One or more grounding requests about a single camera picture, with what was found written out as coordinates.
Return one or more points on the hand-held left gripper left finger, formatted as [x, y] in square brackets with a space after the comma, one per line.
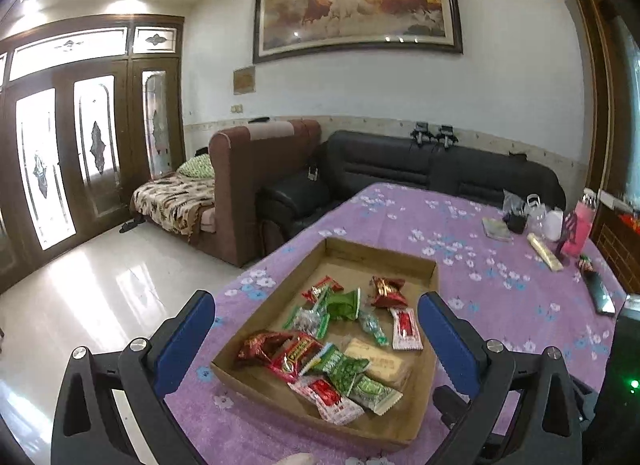
[185, 340]

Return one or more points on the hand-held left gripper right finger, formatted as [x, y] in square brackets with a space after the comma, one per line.
[450, 340]

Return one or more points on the white red snack packet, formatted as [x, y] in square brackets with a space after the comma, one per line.
[327, 399]
[405, 329]

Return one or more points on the clear cracker packet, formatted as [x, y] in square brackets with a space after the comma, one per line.
[382, 362]

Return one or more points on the large shiny dark red packet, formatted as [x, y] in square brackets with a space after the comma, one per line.
[257, 347]

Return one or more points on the small dark red snack packet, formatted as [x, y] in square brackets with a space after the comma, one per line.
[387, 291]

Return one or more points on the red snack packet green label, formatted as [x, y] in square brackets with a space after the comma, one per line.
[295, 357]

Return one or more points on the shallow cardboard box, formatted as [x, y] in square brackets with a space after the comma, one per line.
[350, 255]

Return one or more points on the small red green snack packet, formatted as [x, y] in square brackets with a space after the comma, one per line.
[322, 290]

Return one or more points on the purple floral tablecloth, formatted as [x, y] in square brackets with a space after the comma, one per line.
[500, 305]

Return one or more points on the black smartphone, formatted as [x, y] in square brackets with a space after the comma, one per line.
[600, 293]

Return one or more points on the small red green wrapper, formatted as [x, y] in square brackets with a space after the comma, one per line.
[585, 262]

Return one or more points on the wooden cabinet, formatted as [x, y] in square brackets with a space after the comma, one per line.
[615, 242]

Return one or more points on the small notebook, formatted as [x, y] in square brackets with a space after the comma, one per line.
[496, 228]

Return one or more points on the long yellow packet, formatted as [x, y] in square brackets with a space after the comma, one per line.
[546, 253]

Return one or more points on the black slipper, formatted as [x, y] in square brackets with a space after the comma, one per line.
[126, 228]
[139, 223]

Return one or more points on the pink box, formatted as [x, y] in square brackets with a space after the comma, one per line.
[580, 230]

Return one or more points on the brown patterned blanket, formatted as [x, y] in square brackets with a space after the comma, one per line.
[170, 205]

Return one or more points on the white jar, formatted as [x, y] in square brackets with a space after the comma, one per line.
[553, 226]

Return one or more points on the clear plastic bag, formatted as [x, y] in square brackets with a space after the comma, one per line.
[512, 202]

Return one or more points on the brown sofa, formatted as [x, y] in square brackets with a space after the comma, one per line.
[250, 185]

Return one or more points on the green pillow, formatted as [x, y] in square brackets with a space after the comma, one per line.
[197, 166]

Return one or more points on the black leather sofa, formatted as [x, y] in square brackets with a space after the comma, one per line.
[400, 165]

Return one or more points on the black handbag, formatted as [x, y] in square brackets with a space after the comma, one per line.
[305, 192]

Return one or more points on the small black clamp device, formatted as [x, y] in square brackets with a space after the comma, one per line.
[420, 133]
[444, 135]

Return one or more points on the wooden glass panel door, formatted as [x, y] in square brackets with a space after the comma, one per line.
[65, 155]

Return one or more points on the wooden framed window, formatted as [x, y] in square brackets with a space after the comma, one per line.
[600, 95]

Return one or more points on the framed horse painting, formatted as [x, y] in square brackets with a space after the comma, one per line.
[350, 5]

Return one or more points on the small brown wall frame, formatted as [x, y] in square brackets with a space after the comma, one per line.
[244, 79]

